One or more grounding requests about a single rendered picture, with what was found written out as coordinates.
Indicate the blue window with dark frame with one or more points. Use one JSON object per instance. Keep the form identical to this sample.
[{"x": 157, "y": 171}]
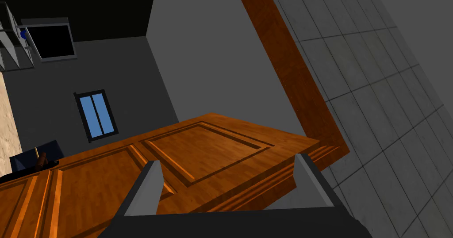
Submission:
[{"x": 96, "y": 115}]

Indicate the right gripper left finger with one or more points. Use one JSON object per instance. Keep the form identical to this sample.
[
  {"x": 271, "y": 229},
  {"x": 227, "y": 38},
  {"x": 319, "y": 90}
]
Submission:
[{"x": 147, "y": 192}]

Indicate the grey wall shelf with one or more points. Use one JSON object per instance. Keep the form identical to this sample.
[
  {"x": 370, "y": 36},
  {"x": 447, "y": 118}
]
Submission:
[{"x": 12, "y": 39}]

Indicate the brown wooden panelled door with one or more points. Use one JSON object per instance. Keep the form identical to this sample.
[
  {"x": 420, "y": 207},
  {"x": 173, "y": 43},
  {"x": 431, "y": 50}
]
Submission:
[{"x": 201, "y": 153}]

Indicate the dark blue furniture piece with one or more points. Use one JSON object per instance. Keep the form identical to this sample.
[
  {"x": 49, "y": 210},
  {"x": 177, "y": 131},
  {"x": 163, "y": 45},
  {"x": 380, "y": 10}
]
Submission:
[{"x": 33, "y": 160}]

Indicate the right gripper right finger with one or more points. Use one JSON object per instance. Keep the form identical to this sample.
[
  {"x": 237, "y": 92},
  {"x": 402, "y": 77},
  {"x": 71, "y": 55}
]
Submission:
[{"x": 313, "y": 188}]

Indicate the black screen with grey frame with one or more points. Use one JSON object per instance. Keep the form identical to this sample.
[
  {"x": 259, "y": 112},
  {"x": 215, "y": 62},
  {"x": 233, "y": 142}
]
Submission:
[{"x": 51, "y": 41}]

